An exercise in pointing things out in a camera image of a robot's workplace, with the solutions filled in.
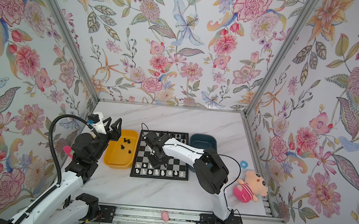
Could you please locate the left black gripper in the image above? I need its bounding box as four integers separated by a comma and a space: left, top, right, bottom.
89, 116, 123, 165

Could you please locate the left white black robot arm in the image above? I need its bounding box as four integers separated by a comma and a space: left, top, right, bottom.
0, 112, 122, 224

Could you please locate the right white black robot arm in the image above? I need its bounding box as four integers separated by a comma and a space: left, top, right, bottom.
143, 131, 234, 224

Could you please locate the black white chessboard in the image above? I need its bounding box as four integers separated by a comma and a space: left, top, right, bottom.
130, 130, 189, 181

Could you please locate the yellow plastic tray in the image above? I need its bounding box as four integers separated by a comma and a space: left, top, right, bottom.
103, 130, 139, 170

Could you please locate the dark teal plastic tray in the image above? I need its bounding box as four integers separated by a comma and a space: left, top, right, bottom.
188, 133, 218, 173

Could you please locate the colourful plush toy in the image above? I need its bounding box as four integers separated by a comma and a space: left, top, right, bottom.
63, 145, 75, 159

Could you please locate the small pink toy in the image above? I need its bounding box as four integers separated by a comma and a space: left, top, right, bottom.
161, 211, 170, 222

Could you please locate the pink striped plush doll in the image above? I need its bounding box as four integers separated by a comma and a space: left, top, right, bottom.
233, 170, 268, 203

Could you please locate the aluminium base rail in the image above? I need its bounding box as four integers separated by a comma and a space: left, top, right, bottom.
17, 194, 292, 224

